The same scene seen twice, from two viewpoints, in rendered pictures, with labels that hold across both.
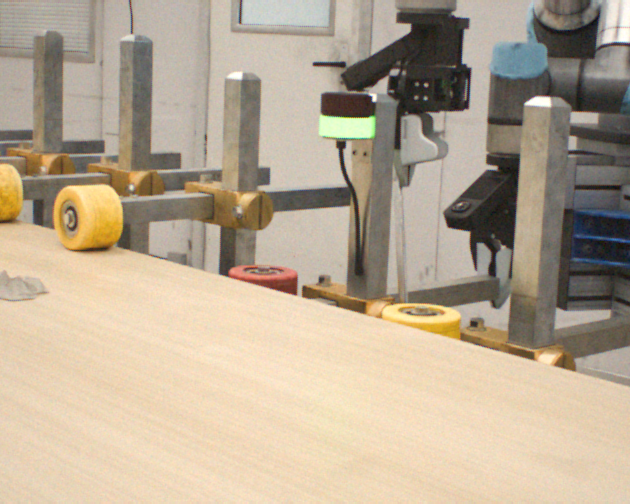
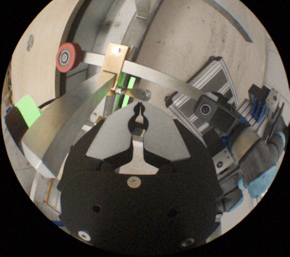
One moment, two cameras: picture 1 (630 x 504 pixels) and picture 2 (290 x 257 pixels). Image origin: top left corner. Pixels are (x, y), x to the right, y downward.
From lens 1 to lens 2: 1.59 m
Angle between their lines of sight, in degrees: 94
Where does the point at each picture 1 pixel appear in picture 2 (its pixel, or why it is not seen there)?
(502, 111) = (247, 161)
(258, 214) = not seen: outside the picture
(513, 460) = not seen: hidden behind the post
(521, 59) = (251, 193)
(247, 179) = not seen: outside the picture
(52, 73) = not seen: outside the picture
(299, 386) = not seen: hidden behind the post
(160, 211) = not seen: outside the picture
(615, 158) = (272, 120)
